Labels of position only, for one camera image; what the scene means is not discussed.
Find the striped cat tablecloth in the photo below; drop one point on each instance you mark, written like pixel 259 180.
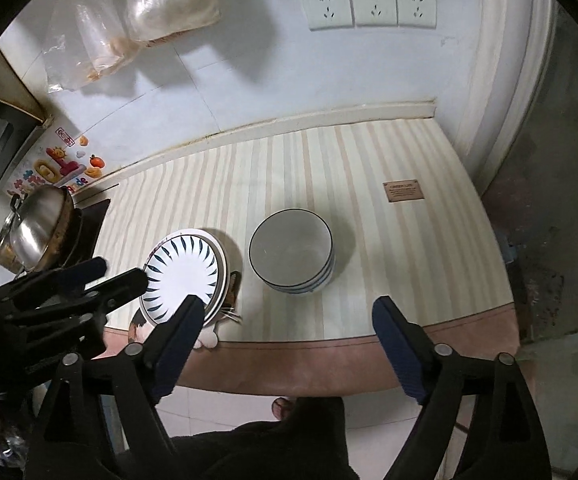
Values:
pixel 369 185

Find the brown cloth label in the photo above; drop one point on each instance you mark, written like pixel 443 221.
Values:
pixel 403 191

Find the steel wok with lid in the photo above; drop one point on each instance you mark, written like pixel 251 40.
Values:
pixel 34 225

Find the glass sliding door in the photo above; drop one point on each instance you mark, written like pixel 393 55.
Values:
pixel 544 210

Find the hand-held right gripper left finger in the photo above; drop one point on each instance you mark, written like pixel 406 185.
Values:
pixel 176 350

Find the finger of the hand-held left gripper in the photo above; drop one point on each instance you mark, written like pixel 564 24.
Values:
pixel 89 270
pixel 121 286

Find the black induction cooktop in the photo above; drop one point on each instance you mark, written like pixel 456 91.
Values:
pixel 94 220

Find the large clear plastic bag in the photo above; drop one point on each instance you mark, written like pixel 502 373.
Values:
pixel 169 5

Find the blue striped plate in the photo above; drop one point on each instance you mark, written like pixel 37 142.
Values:
pixel 184 275

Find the colourful wall stickers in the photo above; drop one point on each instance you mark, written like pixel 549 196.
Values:
pixel 54 160

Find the white wall socket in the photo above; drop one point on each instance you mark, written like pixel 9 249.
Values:
pixel 415 7
pixel 325 8
pixel 374 6

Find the person's dark trouser leg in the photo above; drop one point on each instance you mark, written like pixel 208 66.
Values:
pixel 269 445

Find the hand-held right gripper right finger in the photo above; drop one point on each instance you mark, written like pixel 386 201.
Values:
pixel 399 350

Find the white bowl with dark rim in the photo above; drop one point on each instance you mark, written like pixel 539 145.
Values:
pixel 289 247

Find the person's foot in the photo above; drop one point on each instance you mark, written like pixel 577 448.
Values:
pixel 283 407

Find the white plate with floral print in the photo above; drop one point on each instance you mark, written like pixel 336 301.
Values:
pixel 220 260

